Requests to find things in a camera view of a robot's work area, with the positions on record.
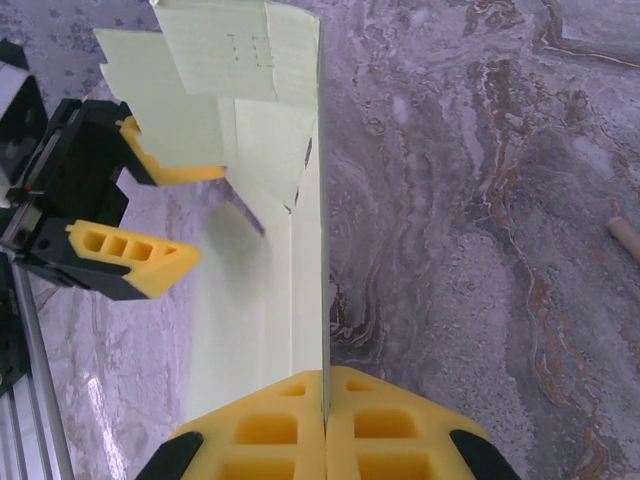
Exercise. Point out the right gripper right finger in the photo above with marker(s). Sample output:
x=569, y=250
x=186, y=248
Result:
x=390, y=435

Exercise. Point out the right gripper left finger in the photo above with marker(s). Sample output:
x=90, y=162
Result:
x=260, y=440

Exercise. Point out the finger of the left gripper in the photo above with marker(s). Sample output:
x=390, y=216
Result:
x=150, y=270
x=150, y=170

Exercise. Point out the light green paper box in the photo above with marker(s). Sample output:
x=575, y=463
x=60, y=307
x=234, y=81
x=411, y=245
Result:
x=300, y=300

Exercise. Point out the small wooden stick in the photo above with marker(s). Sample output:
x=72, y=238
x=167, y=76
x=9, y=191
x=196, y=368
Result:
x=625, y=237

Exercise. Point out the aluminium mounting rail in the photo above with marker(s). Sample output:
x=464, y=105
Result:
x=35, y=400

